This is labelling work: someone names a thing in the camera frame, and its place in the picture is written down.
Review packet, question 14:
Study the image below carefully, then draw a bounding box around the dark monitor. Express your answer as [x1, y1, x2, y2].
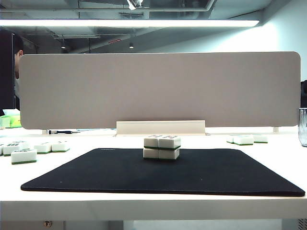
[0, 27, 15, 111]

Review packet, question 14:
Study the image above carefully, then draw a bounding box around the two-bamboo mahjong tile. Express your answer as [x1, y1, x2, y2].
[33, 143, 53, 154]

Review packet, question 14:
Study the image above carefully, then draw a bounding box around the clear glass container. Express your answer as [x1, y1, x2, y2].
[298, 107, 307, 147]

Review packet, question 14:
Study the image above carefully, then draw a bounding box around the green tissue box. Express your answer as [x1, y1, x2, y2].
[0, 109, 22, 129]

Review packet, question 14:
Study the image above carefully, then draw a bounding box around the person with glasses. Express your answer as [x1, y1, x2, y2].
[13, 35, 25, 110]

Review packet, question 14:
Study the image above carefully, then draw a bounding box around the black screwdriver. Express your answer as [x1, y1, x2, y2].
[47, 129, 73, 135]

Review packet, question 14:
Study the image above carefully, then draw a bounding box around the desk divider panel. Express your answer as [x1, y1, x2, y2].
[18, 51, 302, 130]

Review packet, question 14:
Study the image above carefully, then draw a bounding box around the black chair back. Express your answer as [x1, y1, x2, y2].
[300, 80, 307, 108]

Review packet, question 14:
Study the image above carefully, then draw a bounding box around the bird one-bamboo mahjong tile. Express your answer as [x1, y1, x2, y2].
[11, 149, 38, 165]

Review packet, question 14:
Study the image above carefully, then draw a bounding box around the eight-bamboo mahjong tile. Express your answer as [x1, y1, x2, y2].
[14, 140, 31, 150]

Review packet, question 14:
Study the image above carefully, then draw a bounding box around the three-bamboo mahjong tile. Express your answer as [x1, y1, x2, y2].
[51, 141, 71, 153]

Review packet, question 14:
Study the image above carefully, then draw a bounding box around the black mouse mat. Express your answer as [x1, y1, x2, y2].
[20, 148, 306, 197]

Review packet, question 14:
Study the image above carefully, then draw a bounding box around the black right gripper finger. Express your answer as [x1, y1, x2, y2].
[128, 0, 144, 10]

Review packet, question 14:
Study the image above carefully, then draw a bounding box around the long ceiling light strip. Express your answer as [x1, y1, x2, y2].
[0, 19, 260, 27]

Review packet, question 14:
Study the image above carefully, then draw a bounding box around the six-bamboo mahjong tile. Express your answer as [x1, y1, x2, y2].
[2, 143, 21, 156]

